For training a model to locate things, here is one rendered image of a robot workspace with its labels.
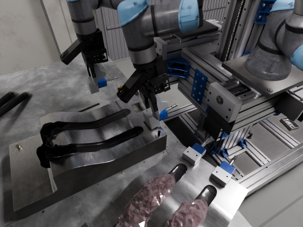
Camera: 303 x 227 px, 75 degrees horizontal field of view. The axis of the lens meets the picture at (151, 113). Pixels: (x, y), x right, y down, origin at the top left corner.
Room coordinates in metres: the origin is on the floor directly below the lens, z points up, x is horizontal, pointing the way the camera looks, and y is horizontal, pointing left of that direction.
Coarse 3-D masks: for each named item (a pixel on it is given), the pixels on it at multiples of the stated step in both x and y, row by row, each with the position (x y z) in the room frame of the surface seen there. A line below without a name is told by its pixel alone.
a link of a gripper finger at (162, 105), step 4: (156, 96) 0.49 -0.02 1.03; (160, 100) 0.49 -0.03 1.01; (160, 104) 0.48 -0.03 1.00; (164, 104) 0.49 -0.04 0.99; (152, 108) 0.46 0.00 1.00; (160, 108) 0.48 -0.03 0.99; (164, 108) 0.48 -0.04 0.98; (152, 112) 0.47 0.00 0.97; (156, 112) 0.46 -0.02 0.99; (160, 112) 0.47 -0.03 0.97; (156, 116) 0.46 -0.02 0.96
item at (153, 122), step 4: (176, 104) 0.54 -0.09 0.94; (148, 108) 0.52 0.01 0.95; (168, 108) 0.53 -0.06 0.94; (172, 108) 0.53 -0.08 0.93; (144, 112) 0.50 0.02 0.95; (148, 112) 0.50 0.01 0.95; (164, 112) 0.50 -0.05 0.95; (144, 116) 0.50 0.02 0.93; (148, 116) 0.48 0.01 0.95; (152, 116) 0.47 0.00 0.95; (160, 116) 0.49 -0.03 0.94; (164, 116) 0.50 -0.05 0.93; (148, 120) 0.47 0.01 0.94; (152, 120) 0.47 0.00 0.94; (156, 120) 0.48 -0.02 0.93; (160, 120) 0.49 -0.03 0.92; (148, 124) 0.48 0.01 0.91; (152, 124) 0.47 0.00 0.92; (156, 124) 0.47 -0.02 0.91; (152, 128) 0.46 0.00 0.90
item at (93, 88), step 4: (116, 76) 0.74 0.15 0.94; (88, 80) 0.68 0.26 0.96; (100, 80) 0.70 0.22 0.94; (104, 80) 0.70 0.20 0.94; (108, 80) 0.72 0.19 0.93; (88, 84) 0.66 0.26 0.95; (92, 84) 0.66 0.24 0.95; (100, 84) 0.68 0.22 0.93; (104, 84) 0.69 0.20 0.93; (88, 88) 0.68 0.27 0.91; (92, 88) 0.66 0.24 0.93; (96, 88) 0.67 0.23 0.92; (92, 92) 0.66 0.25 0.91
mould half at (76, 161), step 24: (48, 120) 0.47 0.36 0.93; (72, 120) 0.49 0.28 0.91; (120, 120) 0.52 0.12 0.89; (144, 120) 0.51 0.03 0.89; (24, 144) 0.43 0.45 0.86; (120, 144) 0.41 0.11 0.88; (144, 144) 0.40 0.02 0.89; (24, 168) 0.33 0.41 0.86; (48, 168) 0.33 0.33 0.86; (72, 168) 0.29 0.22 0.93; (96, 168) 0.32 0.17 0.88; (120, 168) 0.35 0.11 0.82; (24, 192) 0.25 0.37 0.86; (48, 192) 0.25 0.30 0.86; (72, 192) 0.27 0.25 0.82; (24, 216) 0.20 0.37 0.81
